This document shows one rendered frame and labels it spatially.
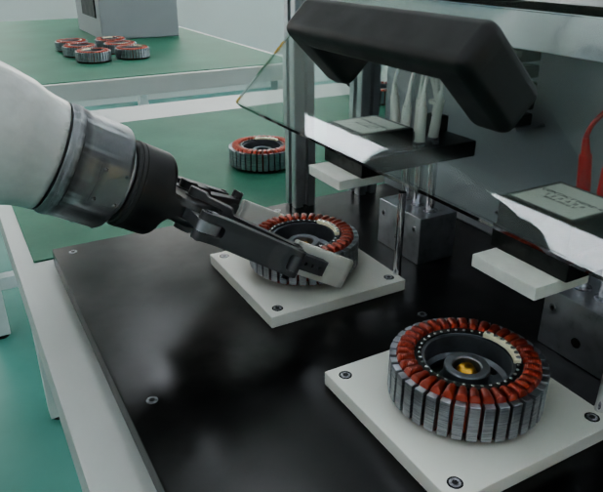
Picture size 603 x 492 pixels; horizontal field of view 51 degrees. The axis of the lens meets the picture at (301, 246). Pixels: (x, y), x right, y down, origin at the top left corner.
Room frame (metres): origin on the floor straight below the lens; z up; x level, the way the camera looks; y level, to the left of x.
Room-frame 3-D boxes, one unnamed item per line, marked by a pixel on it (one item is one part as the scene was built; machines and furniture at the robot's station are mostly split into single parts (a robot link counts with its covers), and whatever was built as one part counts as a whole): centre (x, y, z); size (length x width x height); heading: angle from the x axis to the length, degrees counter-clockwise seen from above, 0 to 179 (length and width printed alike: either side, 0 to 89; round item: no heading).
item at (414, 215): (0.66, -0.13, 0.80); 0.08 x 0.05 x 0.06; 29
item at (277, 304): (0.59, 0.00, 0.78); 0.15 x 0.15 x 0.01; 29
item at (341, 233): (0.59, 0.00, 0.80); 0.11 x 0.11 x 0.04
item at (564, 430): (0.38, -0.12, 0.78); 0.15 x 0.15 x 0.01; 29
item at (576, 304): (0.45, -0.25, 0.80); 0.08 x 0.05 x 0.06; 29
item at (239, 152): (1.04, 0.07, 0.77); 0.11 x 0.11 x 0.04
